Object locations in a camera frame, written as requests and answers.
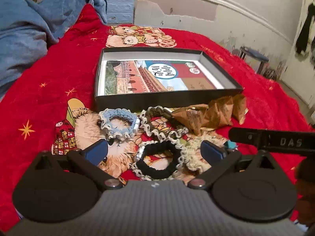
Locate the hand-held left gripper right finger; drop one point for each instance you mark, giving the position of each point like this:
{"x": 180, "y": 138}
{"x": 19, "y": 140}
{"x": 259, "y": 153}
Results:
{"x": 211, "y": 151}

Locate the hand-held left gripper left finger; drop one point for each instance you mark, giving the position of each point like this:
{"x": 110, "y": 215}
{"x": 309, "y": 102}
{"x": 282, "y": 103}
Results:
{"x": 99, "y": 150}

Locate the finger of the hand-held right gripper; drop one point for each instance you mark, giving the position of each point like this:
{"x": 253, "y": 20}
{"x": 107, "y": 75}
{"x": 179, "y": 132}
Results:
{"x": 242, "y": 136}

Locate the blue crochet scrunchie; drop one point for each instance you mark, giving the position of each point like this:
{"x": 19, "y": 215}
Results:
{"x": 108, "y": 116}

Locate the black crochet scrunchie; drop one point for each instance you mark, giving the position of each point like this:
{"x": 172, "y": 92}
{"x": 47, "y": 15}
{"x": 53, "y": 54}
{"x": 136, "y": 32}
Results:
{"x": 157, "y": 173}

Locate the olive green crochet scrunchie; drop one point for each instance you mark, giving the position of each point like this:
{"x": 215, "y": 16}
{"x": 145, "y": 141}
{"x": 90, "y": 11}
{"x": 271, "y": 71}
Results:
{"x": 157, "y": 110}

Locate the black cardboard box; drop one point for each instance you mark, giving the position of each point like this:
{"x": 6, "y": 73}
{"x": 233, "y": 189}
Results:
{"x": 147, "y": 103}

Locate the person's right hand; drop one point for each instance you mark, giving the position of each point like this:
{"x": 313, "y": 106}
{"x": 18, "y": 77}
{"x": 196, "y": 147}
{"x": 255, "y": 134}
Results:
{"x": 306, "y": 177}

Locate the white door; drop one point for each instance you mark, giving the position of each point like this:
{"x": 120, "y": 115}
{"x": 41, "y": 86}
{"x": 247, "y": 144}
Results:
{"x": 294, "y": 76}

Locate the striped ball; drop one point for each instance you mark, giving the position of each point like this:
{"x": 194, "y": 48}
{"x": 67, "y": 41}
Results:
{"x": 270, "y": 74}

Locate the printed picture book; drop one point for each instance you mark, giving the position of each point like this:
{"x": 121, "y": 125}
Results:
{"x": 137, "y": 78}

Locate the blue seat metal stool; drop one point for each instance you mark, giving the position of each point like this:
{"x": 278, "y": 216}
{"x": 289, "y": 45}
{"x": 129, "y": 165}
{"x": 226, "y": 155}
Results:
{"x": 256, "y": 55}

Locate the red bear printed blanket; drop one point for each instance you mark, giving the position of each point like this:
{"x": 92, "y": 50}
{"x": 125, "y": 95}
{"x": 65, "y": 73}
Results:
{"x": 49, "y": 66}

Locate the dark hanging clothing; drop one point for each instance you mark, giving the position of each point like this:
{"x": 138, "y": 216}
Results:
{"x": 305, "y": 29}

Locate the blue quilt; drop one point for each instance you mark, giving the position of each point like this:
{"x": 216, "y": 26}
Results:
{"x": 24, "y": 29}

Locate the blue brick foam wall panel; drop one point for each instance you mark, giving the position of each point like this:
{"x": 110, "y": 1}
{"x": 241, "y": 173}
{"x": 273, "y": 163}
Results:
{"x": 120, "y": 0}

